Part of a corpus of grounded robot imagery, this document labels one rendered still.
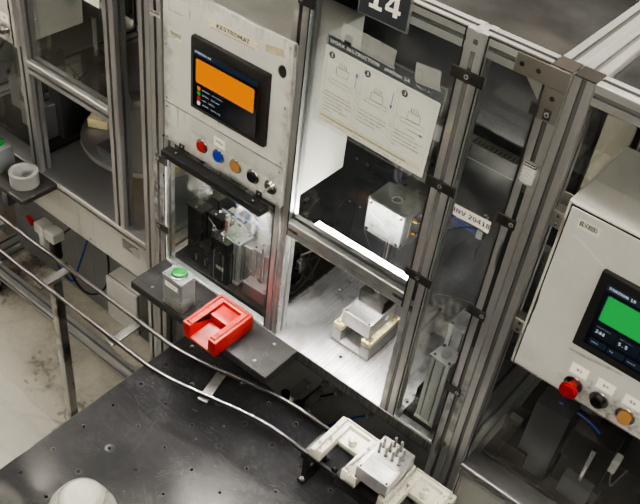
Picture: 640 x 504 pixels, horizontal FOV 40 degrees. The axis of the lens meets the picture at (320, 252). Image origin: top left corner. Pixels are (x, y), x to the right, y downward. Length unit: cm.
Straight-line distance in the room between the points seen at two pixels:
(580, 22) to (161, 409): 157
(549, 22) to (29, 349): 259
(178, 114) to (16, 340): 171
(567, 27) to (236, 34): 74
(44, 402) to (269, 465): 129
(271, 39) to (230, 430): 116
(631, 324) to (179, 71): 125
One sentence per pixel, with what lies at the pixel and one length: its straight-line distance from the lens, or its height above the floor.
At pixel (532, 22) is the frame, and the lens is 183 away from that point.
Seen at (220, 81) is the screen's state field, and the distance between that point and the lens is 216.
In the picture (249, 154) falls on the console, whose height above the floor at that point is 148.
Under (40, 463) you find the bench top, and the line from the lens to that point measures 258.
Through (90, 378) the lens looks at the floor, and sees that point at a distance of 364.
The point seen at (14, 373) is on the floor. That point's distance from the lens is 370.
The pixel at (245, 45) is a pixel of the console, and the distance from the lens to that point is 209.
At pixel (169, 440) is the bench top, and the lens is 259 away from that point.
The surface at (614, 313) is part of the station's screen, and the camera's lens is 178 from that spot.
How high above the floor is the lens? 277
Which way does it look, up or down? 41 degrees down
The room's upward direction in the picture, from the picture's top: 8 degrees clockwise
